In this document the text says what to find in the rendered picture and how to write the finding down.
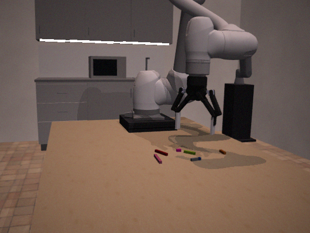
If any pink rod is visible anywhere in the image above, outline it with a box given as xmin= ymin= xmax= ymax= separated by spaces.
xmin=154 ymin=154 xmax=162 ymax=164

